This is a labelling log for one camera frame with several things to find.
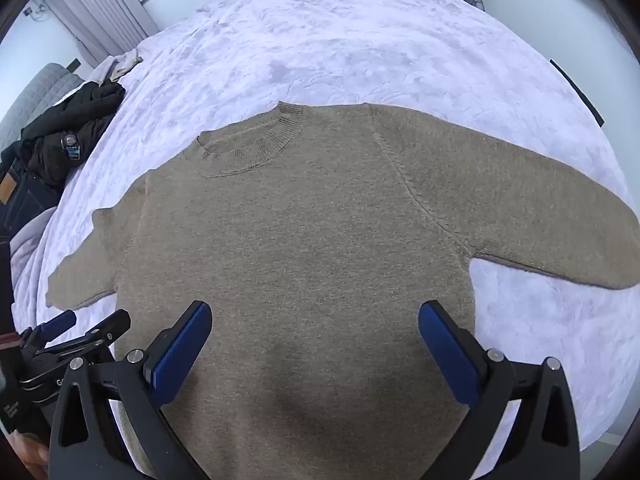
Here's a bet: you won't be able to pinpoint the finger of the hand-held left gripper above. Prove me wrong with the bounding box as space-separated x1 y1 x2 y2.
30 308 132 363
22 309 77 348

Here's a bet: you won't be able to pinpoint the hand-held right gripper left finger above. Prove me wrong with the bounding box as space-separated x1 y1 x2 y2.
48 300 213 480

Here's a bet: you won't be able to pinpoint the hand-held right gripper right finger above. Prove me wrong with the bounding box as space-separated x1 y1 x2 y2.
417 300 581 480

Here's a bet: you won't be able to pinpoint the olive brown knit sweater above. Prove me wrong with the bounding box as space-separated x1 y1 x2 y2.
46 101 640 480

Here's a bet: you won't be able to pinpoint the person's left hand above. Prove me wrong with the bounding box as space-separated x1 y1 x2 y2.
10 431 50 468

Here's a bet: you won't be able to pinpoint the dark blue jeans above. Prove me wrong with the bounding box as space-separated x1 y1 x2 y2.
0 144 62 242

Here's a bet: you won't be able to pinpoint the black jacket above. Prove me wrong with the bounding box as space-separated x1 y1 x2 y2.
19 80 127 187

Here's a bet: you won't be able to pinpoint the grey quilted headboard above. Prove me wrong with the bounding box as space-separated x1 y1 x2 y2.
0 62 86 137

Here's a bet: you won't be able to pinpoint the beige crumpled cloth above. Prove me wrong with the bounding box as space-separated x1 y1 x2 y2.
102 50 144 84

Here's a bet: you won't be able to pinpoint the black flat screen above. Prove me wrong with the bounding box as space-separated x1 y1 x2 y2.
549 59 606 128

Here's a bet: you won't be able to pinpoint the white curtain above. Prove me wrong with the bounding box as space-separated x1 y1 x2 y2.
42 0 162 69

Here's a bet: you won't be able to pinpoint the lavender plush blanket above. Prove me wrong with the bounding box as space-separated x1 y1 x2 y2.
10 0 637 461

